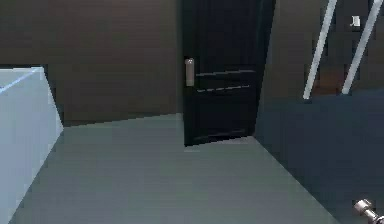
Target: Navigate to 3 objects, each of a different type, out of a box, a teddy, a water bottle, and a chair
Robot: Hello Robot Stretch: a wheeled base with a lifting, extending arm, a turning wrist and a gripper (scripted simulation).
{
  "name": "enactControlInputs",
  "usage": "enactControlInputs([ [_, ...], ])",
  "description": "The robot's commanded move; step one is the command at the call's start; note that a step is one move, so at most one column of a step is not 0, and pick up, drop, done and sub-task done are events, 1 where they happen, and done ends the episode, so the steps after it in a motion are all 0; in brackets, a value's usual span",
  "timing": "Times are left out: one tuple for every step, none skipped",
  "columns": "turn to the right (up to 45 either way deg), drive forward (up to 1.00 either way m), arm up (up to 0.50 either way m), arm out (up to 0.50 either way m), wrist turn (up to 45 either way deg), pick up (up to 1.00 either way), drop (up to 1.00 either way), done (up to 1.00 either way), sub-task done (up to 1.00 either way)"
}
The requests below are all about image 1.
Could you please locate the black room door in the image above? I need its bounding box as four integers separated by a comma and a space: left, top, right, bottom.
182, 0, 277, 148

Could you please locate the silver door handle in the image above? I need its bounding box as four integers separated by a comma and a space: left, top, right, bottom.
184, 57, 196, 88

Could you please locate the glass shower enclosure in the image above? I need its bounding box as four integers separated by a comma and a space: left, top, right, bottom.
302, 0, 384, 100

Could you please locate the white wall fixture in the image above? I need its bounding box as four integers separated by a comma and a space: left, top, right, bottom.
349, 15, 362, 29

